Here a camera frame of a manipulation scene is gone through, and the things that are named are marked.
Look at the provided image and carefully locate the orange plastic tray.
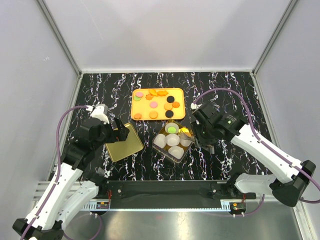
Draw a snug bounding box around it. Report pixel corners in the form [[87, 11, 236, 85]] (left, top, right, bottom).
[[130, 87, 186, 121]]

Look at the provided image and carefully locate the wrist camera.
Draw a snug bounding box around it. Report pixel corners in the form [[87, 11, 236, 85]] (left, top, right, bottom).
[[192, 102, 222, 124], [86, 104, 110, 125]]

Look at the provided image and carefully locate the white paper cup centre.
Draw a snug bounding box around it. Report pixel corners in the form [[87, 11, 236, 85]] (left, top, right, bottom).
[[166, 134, 180, 147]]

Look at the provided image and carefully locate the white paper cup right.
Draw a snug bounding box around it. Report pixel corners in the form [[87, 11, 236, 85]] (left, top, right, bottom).
[[179, 136, 192, 147]]

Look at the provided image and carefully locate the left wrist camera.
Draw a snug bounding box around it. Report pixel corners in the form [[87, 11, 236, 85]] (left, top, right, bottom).
[[86, 104, 110, 125]]

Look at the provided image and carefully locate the purple cable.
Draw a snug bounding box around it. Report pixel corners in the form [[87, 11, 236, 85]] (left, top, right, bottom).
[[191, 87, 320, 216], [19, 105, 104, 240]]

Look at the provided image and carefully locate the black round cookie upper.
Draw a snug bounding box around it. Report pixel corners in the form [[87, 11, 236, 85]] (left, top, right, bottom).
[[166, 96, 175, 103]]

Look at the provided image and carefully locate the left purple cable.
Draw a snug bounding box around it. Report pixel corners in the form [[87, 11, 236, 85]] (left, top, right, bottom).
[[19, 105, 104, 240]]

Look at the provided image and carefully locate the white paper cup left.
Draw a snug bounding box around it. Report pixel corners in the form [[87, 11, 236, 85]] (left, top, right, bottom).
[[153, 134, 167, 149]]

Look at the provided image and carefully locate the white paper cup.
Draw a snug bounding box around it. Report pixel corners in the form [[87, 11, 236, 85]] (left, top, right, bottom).
[[153, 134, 167, 149], [164, 122, 180, 134], [179, 136, 192, 147], [168, 145, 184, 159], [166, 134, 180, 147]]

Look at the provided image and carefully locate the white paper cup top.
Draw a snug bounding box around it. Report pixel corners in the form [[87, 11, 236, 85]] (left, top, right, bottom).
[[164, 122, 180, 134]]

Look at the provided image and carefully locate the pink green cookie upper left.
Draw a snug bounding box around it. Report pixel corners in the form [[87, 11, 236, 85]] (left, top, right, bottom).
[[135, 91, 144, 98]]

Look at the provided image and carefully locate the orange round cookie right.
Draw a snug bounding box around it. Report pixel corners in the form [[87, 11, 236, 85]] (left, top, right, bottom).
[[164, 103, 173, 111]]

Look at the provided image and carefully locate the green pink round cookie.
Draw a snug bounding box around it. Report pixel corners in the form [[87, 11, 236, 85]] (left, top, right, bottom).
[[167, 126, 176, 134]]

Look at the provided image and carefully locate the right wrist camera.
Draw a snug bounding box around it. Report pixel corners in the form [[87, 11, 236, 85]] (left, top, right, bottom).
[[192, 102, 222, 124]]

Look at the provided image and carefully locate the clear cookie box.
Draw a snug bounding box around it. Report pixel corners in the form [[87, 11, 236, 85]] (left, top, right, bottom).
[[152, 119, 195, 164]]

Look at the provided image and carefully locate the small orange flower cookie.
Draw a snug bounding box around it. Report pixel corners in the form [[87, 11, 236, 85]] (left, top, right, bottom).
[[145, 94, 153, 100]]

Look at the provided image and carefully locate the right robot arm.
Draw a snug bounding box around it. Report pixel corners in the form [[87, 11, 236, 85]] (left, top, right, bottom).
[[191, 110, 316, 207]]

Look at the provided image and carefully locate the orange leaf cookie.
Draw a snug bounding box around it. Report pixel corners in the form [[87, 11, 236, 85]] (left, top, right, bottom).
[[157, 90, 169, 97]]

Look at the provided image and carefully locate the orange round cookie bottom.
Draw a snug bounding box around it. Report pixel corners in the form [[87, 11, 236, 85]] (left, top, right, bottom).
[[149, 110, 158, 119]]

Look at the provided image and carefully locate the orange round cookie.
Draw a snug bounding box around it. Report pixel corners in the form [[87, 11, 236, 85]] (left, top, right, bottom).
[[164, 103, 173, 111], [149, 110, 158, 119]]

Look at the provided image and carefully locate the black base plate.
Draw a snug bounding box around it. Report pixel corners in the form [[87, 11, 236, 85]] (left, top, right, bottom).
[[98, 180, 256, 210]]

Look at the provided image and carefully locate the orange fish cookie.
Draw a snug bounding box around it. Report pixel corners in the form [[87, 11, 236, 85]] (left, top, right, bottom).
[[149, 89, 158, 97]]

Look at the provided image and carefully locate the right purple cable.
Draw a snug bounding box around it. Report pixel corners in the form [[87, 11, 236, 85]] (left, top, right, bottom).
[[191, 87, 320, 216]]

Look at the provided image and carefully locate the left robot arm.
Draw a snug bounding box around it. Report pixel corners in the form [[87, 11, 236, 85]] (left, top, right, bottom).
[[12, 117, 130, 240]]

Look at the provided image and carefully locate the black round cookie lower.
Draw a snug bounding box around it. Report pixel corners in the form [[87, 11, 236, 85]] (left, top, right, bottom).
[[165, 110, 174, 119]]

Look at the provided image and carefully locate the black round cookie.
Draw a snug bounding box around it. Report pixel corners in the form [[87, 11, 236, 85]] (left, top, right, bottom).
[[165, 110, 174, 119], [166, 96, 175, 103]]

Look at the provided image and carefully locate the gold box lid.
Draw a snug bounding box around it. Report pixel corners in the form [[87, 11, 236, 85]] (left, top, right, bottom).
[[105, 123, 144, 163]]

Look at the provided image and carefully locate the white paper cup bottom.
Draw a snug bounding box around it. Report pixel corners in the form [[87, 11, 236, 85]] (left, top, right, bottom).
[[168, 145, 184, 159]]

